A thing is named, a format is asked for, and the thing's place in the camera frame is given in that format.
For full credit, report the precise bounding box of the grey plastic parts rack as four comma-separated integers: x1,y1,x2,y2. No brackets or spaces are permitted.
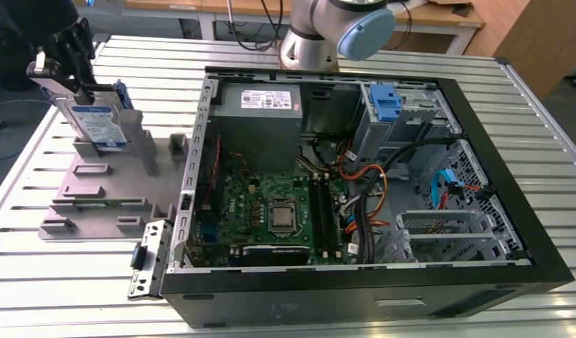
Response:
37,109,195,242

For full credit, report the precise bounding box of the wooden cabinet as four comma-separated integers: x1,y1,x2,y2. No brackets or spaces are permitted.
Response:
465,0,576,103

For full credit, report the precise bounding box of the wooden desk white frame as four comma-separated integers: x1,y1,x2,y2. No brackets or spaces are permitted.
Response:
80,0,485,56

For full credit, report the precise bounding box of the grey power supply unit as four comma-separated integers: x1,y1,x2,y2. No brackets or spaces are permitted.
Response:
209,82,304,174

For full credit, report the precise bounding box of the blue drive bay latch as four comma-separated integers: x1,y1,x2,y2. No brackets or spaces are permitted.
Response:
369,84,405,123

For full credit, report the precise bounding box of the hard disk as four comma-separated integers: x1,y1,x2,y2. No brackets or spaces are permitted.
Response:
40,82,133,152

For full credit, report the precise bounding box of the black graphics card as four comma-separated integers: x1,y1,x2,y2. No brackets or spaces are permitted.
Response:
229,244,312,268

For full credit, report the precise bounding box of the disk power wire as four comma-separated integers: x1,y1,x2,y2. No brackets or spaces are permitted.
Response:
456,182,499,202

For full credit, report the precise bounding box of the silver rear port bracket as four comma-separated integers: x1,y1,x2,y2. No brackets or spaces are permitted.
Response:
127,218,176,301

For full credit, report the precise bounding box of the black cable bundle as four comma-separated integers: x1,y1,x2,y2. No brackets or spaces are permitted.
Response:
355,139,457,265

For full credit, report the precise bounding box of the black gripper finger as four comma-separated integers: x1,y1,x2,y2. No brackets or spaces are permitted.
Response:
56,17,100,105
27,38,81,96

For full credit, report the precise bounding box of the silver drive cage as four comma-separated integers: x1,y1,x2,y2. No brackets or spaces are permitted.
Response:
352,82,460,170

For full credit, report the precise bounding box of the red twisted wire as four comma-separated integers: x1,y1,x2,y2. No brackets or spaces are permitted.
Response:
203,135,223,212

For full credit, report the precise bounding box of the silver CPU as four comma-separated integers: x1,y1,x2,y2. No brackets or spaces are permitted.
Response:
272,207,295,227

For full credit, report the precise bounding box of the pale blue floor cable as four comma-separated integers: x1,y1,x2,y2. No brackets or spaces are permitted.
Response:
0,98,52,111

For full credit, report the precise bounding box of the blue data wire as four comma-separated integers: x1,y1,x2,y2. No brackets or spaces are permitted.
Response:
431,169,467,211

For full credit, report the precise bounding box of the black open PC case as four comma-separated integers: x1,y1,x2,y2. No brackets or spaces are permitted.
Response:
157,65,576,330

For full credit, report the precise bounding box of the black RAM slot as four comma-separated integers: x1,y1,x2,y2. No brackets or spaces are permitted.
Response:
319,173,339,259
307,173,327,260
323,173,344,259
312,173,332,260

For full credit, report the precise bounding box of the silver disk bay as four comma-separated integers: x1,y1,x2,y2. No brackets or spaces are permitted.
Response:
395,209,527,263

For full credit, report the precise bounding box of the green motherboard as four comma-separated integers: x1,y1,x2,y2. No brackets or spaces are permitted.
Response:
192,172,364,268

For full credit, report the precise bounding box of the CPU socket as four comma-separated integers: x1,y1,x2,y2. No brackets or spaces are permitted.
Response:
265,197,301,239

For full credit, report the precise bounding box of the main power wire bundle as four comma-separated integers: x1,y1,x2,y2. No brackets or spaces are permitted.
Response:
295,154,339,177

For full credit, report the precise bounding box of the orange yellow wire bundle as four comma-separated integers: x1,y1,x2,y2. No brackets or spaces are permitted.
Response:
336,163,392,235

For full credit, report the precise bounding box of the green RAM stick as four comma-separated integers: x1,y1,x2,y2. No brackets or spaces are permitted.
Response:
75,199,124,209

